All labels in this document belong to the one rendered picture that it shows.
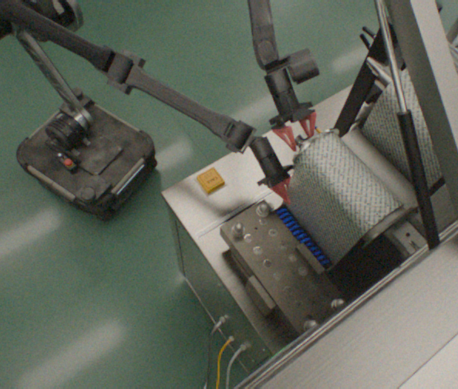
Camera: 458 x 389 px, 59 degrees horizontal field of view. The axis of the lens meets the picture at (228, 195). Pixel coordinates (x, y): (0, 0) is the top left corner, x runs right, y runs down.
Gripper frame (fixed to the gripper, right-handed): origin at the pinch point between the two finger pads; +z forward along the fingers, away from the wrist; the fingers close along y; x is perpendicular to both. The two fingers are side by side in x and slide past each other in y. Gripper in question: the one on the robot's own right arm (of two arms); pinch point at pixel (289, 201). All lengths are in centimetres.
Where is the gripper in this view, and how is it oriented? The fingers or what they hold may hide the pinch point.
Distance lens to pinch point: 116.8
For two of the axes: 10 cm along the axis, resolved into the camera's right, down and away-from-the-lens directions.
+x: 3.3, -0.3, -9.4
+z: 4.7, 8.7, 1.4
